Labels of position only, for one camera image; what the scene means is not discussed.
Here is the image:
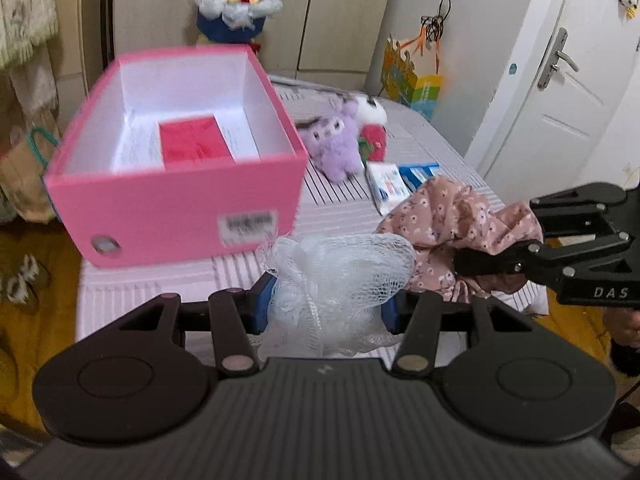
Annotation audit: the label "metal door handle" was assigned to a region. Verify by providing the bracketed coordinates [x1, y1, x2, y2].
[537, 27, 580, 92]

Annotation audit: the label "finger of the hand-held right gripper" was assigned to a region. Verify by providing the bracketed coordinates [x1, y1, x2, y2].
[452, 232, 632, 287]
[529, 182, 628, 241]

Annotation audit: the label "pink folded cloth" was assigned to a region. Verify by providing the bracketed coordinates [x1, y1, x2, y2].
[158, 115, 237, 168]

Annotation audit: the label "white tissue packet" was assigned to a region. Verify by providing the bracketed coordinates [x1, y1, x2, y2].
[365, 162, 408, 216]

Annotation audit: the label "hanging hair ties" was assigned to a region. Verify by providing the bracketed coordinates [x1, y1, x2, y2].
[419, 0, 452, 43]

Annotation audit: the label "purple plush toy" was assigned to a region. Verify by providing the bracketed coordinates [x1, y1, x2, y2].
[295, 97, 366, 182]

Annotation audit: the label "cream fleece pajamas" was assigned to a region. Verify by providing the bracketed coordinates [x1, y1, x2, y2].
[0, 0, 61, 116]

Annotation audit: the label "red plush toy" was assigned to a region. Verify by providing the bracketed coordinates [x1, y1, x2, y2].
[357, 124, 388, 163]

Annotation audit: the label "blue tissue packet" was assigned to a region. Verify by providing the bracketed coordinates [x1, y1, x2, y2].
[397, 162, 441, 193]

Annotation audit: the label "patterned slipper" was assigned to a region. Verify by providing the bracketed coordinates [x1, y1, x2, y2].
[0, 254, 51, 311]

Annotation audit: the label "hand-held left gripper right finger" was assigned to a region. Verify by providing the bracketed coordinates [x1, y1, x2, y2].
[381, 291, 535, 380]

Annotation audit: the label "pink storage box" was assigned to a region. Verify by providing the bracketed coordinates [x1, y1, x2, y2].
[42, 44, 310, 268]

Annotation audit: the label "white door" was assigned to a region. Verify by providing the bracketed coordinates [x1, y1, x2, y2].
[462, 0, 640, 201]

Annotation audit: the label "white mesh bath sponge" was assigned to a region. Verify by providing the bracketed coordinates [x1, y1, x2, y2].
[257, 234, 417, 358]

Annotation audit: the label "paper bag with green handle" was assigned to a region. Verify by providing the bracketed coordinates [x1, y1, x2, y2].
[0, 125, 61, 223]

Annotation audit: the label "white and black plush toy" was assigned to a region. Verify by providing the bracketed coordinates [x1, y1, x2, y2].
[356, 95, 389, 126]

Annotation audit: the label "person's right hand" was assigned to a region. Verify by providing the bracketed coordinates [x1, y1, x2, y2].
[606, 306, 640, 349]

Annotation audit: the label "striped bed sheet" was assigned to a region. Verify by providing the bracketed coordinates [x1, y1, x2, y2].
[75, 72, 551, 361]

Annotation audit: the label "yellow flower bouquet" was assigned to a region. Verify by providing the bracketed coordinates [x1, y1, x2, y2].
[187, 0, 283, 46]

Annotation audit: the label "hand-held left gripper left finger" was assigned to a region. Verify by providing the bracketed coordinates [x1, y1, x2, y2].
[117, 274, 277, 380]

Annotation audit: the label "pink floral scrunchie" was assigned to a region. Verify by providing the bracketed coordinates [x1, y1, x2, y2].
[374, 176, 546, 303]

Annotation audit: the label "beige wardrobe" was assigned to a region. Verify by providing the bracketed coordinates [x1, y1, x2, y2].
[112, 0, 541, 98]

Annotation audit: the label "colourful paper bag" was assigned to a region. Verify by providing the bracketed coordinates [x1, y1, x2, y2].
[381, 35, 445, 121]

